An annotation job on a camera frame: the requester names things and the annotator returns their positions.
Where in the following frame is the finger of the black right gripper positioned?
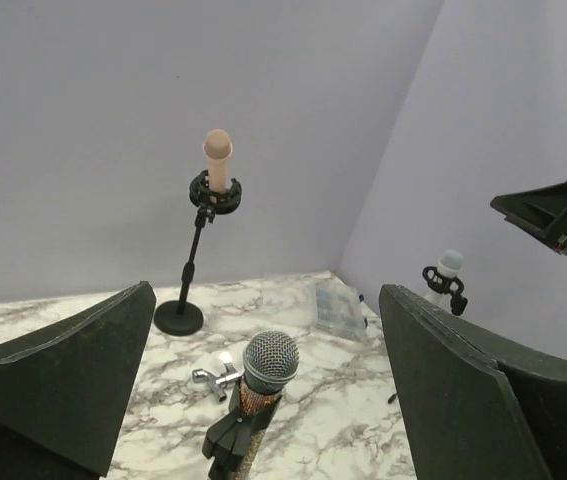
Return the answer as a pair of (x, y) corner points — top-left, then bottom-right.
(490, 181), (567, 255)

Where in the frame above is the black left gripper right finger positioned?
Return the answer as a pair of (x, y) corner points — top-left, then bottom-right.
(379, 285), (567, 479)

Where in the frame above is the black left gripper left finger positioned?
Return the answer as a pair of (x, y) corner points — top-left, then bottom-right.
(0, 281), (156, 479)

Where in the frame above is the black clip microphone stand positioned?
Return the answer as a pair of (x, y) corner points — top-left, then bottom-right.
(202, 381), (282, 480)

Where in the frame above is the glitter microphone silver mesh head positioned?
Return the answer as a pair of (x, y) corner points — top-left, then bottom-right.
(235, 330), (299, 479)

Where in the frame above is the pink microphone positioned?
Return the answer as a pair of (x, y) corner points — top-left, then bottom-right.
(203, 129), (233, 193)

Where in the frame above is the clear plastic packet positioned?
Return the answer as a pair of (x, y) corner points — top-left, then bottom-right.
(314, 281), (367, 341)

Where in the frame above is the chrome metal pipe fitting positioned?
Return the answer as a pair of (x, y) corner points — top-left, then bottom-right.
(191, 352), (241, 403)

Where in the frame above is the black shock mount tripod stand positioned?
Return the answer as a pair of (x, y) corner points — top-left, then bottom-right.
(422, 266), (468, 316)

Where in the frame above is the black shock mount round-base stand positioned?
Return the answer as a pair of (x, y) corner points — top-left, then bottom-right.
(153, 170), (242, 337)

